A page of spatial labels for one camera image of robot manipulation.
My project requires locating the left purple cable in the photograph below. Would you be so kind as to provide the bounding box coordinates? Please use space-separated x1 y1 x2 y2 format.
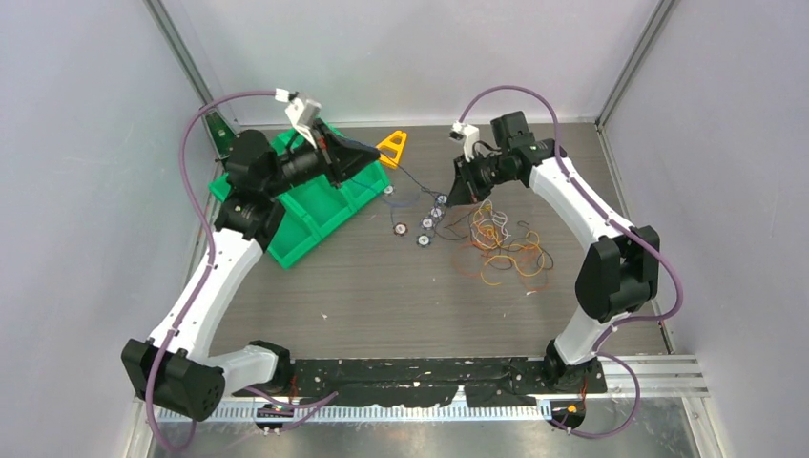
143 89 339 451

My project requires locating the coloured wire bundle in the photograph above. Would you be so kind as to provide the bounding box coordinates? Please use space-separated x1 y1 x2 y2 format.
454 199 556 296

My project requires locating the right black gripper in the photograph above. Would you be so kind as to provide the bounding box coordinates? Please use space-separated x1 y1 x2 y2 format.
447 149 518 207

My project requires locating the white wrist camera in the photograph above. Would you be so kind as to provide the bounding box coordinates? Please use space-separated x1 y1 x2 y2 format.
284 92 322 147
449 121 480 162

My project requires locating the green compartment tray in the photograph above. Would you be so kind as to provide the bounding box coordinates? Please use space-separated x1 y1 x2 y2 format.
209 119 392 271

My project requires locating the purple cable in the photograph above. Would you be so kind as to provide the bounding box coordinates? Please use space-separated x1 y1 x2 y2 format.
457 84 685 441
143 89 339 451

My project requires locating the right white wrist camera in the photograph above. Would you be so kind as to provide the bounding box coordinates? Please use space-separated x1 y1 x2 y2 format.
449 121 480 162

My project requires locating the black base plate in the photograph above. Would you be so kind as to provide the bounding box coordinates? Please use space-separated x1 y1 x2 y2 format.
255 356 607 408

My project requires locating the yellow triangular plastic piece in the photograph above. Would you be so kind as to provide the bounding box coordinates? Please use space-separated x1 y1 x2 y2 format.
376 130 408 170

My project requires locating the green black corner device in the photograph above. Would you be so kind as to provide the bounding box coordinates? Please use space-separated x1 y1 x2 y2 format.
202 109 237 160

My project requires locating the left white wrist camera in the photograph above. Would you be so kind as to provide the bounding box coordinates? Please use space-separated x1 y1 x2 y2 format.
284 92 322 147

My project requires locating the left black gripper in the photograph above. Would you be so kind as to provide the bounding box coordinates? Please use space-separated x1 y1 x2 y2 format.
263 117 379 198

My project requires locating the blue wire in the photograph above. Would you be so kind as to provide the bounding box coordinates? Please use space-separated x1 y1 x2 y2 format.
351 141 475 242

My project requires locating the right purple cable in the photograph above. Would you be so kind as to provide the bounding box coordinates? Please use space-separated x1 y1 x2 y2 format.
457 84 685 441

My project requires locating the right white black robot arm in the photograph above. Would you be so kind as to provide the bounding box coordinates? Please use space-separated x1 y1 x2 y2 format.
446 112 660 392

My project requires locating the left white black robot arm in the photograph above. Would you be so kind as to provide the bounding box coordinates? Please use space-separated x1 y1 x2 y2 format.
121 120 381 422

